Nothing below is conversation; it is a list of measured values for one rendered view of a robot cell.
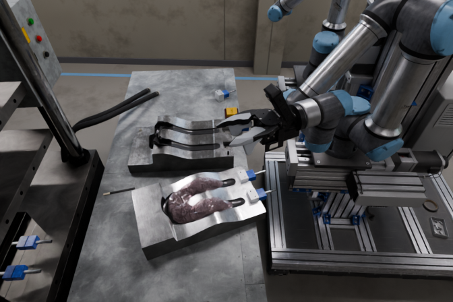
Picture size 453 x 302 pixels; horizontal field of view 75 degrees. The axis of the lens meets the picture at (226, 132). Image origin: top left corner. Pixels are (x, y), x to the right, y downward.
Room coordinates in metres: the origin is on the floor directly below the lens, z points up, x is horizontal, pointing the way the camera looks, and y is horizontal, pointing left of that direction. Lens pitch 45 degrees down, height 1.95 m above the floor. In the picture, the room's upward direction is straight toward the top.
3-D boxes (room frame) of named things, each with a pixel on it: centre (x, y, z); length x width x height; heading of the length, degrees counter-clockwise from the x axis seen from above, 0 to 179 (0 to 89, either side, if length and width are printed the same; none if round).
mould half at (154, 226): (0.67, 0.12, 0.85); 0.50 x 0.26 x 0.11; 111
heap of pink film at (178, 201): (0.67, 0.11, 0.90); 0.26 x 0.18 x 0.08; 111
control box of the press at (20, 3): (1.19, 0.94, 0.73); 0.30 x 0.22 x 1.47; 4
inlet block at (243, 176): (0.82, -0.12, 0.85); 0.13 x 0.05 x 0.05; 111
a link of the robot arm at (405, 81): (0.72, -0.52, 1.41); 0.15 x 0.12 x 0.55; 23
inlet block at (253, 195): (0.72, -0.16, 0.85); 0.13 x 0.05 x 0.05; 111
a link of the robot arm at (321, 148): (0.63, -0.27, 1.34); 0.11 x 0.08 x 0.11; 23
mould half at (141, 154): (1.02, 0.22, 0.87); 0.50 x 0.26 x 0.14; 94
